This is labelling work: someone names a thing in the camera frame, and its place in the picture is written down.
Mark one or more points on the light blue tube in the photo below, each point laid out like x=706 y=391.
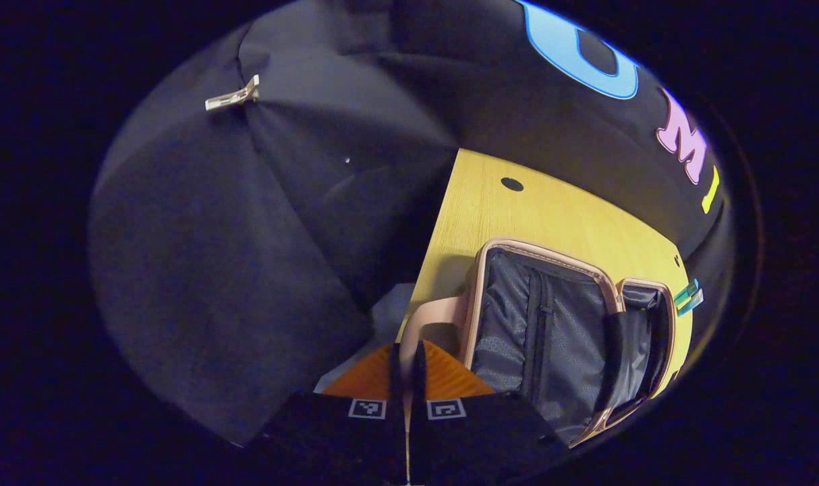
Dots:
x=693 y=304

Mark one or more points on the white metal clip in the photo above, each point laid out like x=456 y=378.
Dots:
x=233 y=96

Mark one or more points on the pink suitcase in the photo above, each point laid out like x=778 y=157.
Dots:
x=571 y=337

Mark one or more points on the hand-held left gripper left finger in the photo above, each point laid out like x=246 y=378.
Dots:
x=397 y=405

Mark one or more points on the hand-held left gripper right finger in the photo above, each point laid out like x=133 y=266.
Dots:
x=418 y=405

